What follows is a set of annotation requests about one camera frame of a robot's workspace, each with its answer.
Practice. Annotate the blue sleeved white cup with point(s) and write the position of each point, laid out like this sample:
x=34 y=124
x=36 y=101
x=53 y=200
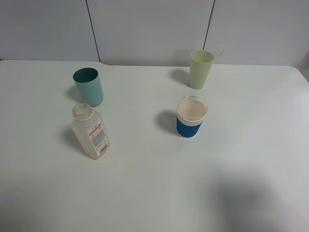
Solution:
x=191 y=112

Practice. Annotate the teal plastic cup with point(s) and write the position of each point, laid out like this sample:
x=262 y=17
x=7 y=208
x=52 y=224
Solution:
x=89 y=86

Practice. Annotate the light green plastic cup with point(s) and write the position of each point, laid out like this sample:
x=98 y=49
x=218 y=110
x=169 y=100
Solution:
x=200 y=64

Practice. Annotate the clear plastic drink bottle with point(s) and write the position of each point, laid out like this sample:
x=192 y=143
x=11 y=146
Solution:
x=88 y=127

